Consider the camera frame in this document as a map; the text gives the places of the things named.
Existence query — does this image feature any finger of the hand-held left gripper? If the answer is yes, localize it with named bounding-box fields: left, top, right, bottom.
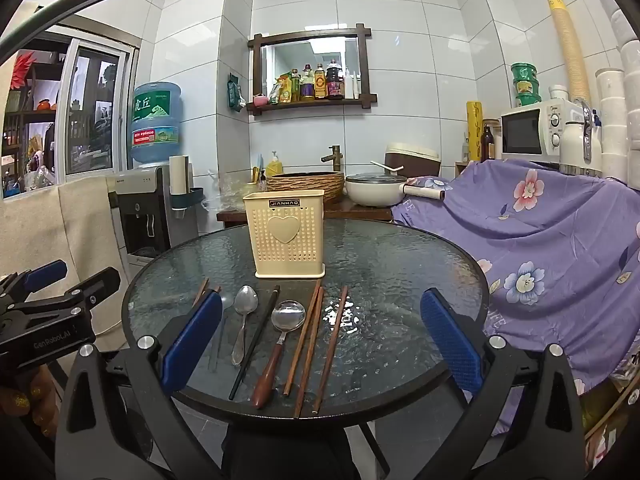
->
left=0, top=259, right=69, bottom=306
left=10, top=266, right=122, bottom=318

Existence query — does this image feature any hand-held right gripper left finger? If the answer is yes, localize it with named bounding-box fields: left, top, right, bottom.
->
left=54, top=290, right=226, bottom=480

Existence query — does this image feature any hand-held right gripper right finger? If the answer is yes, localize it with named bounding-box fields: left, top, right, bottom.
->
left=420, top=287, right=588, bottom=480

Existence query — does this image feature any cream plastic utensil holder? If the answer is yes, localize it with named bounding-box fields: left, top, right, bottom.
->
left=243, top=189, right=327, bottom=279

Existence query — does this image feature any person's left hand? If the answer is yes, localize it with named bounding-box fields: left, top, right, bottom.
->
left=0, top=365, right=66, bottom=431

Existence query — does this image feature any black chopstick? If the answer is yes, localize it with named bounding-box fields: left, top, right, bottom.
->
left=228, top=285, right=281, bottom=402

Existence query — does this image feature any water dispenser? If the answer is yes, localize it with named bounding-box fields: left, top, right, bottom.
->
left=107, top=165, right=173, bottom=266

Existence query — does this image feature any purple floral cloth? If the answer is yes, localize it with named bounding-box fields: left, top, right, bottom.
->
left=391, top=159, right=640, bottom=401

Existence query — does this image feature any paper cup dispenser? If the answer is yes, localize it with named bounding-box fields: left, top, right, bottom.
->
left=167, top=155, right=205, bottom=218

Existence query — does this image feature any clear plastic bag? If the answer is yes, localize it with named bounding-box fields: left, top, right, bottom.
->
left=200, top=170, right=251, bottom=211

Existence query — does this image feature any wooden washstand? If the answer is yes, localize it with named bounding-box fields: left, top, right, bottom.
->
left=216, top=195, right=394, bottom=231

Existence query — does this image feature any sliding window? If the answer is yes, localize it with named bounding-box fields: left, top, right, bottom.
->
left=0, top=20, right=141, bottom=201

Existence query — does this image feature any cream cooking pot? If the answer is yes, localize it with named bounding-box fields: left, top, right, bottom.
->
left=345, top=172, right=446, bottom=207

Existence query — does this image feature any blue water jug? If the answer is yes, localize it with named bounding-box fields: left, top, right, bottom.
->
left=131, top=81, right=184, bottom=169

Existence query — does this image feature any glass pot lid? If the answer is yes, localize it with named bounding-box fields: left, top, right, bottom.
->
left=346, top=172, right=407, bottom=184

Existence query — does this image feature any brown and cream rice cooker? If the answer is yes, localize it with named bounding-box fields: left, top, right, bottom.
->
left=384, top=144, right=442, bottom=179

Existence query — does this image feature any woven pattern wash basin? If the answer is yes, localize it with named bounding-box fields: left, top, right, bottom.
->
left=265, top=171, right=346, bottom=205

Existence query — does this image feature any red artificial flower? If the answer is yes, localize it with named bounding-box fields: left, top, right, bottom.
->
left=11, top=50, right=38, bottom=91

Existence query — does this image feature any yellow wrap roll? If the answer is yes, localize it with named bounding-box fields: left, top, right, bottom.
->
left=466, top=101, right=483, bottom=162

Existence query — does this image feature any bamboo style faucet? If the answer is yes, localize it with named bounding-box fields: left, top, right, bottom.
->
left=321, top=145, right=343, bottom=173

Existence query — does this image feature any white microwave oven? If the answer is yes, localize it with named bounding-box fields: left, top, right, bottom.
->
left=500, top=100, right=581, bottom=157

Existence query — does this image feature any white thermos jug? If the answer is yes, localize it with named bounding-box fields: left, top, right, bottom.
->
left=559, top=100, right=603, bottom=177

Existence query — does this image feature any wooden framed mirror shelf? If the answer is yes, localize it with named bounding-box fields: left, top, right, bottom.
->
left=247, top=23, right=372, bottom=116

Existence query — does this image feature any dark soy sauce bottle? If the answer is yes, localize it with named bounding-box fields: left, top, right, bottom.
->
left=326, top=59, right=346, bottom=99

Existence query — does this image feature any stack of white cups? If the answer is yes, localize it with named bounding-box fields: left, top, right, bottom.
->
left=595, top=7, right=640, bottom=186

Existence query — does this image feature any tall stack of paper cups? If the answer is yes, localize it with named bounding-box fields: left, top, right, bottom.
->
left=545, top=0, right=592, bottom=106

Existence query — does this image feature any wooden handled metal ladle spoon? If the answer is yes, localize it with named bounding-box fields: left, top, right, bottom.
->
left=250, top=300, right=307, bottom=409

